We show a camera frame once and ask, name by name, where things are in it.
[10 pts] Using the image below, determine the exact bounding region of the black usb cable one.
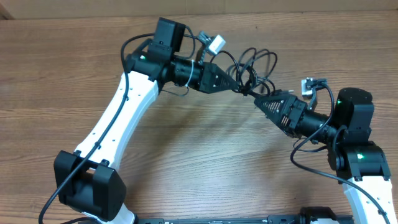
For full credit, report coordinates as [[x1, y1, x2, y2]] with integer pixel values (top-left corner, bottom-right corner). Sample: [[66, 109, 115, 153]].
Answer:
[[214, 47, 279, 96]]

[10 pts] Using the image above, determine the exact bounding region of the black usb cable two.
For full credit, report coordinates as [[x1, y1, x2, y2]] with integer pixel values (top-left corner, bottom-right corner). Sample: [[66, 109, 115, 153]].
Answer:
[[226, 49, 295, 97]]

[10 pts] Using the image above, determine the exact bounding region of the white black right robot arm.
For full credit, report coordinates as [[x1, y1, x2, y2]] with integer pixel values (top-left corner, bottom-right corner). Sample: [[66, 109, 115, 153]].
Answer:
[[254, 84, 397, 223]]

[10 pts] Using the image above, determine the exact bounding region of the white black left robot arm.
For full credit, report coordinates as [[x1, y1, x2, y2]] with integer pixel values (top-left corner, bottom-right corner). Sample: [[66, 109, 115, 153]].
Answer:
[[53, 18, 238, 223]]

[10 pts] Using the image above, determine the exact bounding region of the brown cardboard backboard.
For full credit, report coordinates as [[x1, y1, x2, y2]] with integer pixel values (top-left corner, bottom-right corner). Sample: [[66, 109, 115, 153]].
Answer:
[[1, 0, 397, 19]]

